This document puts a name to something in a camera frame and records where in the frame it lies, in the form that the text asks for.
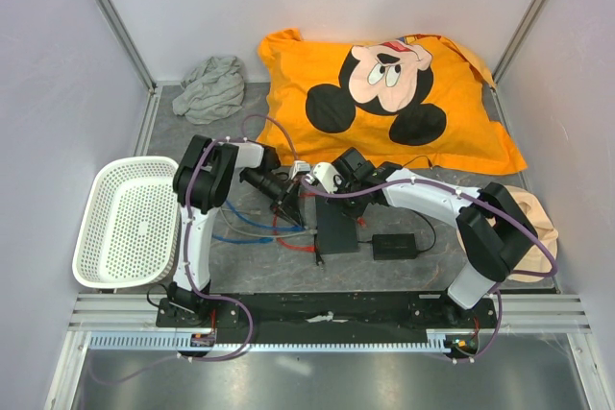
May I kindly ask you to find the beige cloth hat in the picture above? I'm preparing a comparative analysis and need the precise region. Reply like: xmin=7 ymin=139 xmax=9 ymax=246
xmin=454 ymin=182 xmax=557 ymax=286

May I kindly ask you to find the red ethernet cable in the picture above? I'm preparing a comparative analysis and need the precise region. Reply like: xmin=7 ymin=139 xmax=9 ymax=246
xmin=271 ymin=215 xmax=369 ymax=253

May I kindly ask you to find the white perforated plastic basket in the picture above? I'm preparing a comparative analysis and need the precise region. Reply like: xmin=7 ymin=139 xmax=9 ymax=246
xmin=72 ymin=157 xmax=180 ymax=290

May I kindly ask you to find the grey crumpled cloth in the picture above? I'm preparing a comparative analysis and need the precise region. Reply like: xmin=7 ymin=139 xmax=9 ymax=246
xmin=172 ymin=56 xmax=245 ymax=125

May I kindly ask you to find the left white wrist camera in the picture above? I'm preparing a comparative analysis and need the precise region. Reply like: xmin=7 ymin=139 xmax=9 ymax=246
xmin=288 ymin=160 xmax=311 ymax=181

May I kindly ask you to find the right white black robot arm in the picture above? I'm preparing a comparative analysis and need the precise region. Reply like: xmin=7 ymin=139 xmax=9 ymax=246
xmin=322 ymin=148 xmax=537 ymax=327

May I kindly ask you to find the grey slotted cable duct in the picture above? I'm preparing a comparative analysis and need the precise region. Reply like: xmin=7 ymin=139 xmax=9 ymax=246
xmin=88 ymin=331 xmax=452 ymax=353

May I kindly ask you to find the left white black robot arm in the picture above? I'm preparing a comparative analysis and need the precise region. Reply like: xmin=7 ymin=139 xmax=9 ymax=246
xmin=167 ymin=135 xmax=304 ymax=326

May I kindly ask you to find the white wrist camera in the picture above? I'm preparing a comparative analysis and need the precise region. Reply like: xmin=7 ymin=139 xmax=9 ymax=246
xmin=307 ymin=162 xmax=344 ymax=194
xmin=288 ymin=160 xmax=311 ymax=181

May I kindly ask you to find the orange Mickey Mouse pillow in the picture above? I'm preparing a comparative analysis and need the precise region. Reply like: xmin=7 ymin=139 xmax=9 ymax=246
xmin=258 ymin=29 xmax=527 ymax=176

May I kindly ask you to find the black network switch box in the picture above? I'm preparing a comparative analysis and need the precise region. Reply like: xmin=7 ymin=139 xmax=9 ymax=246
xmin=315 ymin=196 xmax=359 ymax=255

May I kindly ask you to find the black power adapter brick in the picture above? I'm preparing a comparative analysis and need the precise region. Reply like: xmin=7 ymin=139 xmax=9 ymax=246
xmin=371 ymin=233 xmax=419 ymax=261

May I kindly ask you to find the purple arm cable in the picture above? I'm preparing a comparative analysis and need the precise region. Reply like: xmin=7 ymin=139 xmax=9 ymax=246
xmin=88 ymin=114 xmax=302 ymax=385
xmin=300 ymin=174 xmax=558 ymax=366

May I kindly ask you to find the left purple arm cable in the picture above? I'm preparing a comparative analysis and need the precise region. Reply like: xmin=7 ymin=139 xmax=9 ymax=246
xmin=88 ymin=114 xmax=302 ymax=385

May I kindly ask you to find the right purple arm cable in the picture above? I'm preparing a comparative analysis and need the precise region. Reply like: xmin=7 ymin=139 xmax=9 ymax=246
xmin=300 ymin=174 xmax=558 ymax=366

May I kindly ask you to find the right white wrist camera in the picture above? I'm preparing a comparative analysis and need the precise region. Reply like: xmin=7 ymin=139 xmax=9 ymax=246
xmin=307 ymin=162 xmax=344 ymax=194

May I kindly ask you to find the grey ethernet cable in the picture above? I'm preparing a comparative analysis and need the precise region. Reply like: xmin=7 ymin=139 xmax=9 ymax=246
xmin=218 ymin=205 xmax=318 ymax=241

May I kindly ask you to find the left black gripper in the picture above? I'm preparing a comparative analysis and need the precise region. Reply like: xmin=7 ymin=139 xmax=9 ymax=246
xmin=241 ymin=168 xmax=303 ymax=229

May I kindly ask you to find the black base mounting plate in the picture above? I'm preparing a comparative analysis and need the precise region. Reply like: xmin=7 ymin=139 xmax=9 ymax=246
xmin=156 ymin=291 xmax=497 ymax=330

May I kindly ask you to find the black power cable with plug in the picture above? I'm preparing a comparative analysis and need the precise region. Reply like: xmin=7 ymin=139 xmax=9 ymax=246
xmin=312 ymin=155 xmax=437 ymax=267

